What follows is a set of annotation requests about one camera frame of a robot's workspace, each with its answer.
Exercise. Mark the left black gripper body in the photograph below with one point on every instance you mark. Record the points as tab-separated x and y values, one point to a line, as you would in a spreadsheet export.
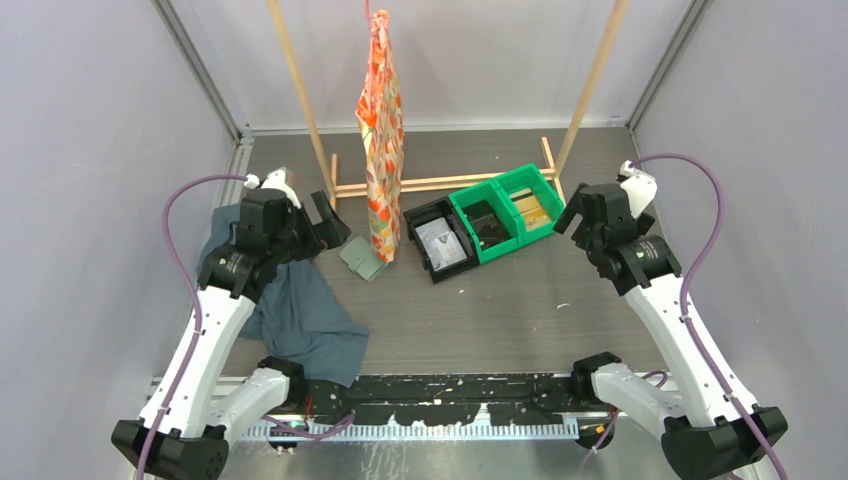
296	240

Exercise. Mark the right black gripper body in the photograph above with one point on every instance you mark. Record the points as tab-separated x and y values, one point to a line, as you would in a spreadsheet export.
582	235

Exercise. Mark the green card holder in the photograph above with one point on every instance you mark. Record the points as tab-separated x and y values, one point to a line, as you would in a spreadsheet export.
360	258

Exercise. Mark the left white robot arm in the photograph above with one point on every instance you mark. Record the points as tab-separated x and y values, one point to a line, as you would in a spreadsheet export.
181	432

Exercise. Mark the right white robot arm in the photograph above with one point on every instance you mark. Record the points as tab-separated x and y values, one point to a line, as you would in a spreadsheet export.
712	424

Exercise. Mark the cards in black bin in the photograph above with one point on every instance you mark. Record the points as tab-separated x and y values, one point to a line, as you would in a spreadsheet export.
441	244

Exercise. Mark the green bin right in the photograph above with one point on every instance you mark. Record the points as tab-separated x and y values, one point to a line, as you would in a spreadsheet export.
534	198

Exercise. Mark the green bin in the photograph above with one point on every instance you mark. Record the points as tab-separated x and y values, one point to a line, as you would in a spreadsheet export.
534	198
491	220

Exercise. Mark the green bin left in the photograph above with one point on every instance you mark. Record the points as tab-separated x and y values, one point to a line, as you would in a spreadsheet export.
491	220

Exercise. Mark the blue-grey cloth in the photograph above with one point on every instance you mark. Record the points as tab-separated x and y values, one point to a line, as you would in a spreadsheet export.
299	319

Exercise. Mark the black storage bin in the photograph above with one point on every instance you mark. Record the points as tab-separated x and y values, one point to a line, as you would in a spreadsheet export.
423	214

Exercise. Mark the wooden clothes rack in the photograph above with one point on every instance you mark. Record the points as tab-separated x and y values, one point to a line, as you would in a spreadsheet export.
555	163

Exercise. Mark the orange floral hanging garment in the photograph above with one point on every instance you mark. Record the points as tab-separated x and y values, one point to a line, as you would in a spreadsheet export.
380	119

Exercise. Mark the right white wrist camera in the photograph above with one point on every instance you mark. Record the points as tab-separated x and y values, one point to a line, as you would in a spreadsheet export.
640	187

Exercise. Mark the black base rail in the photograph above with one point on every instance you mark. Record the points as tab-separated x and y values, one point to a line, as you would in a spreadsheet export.
445	399

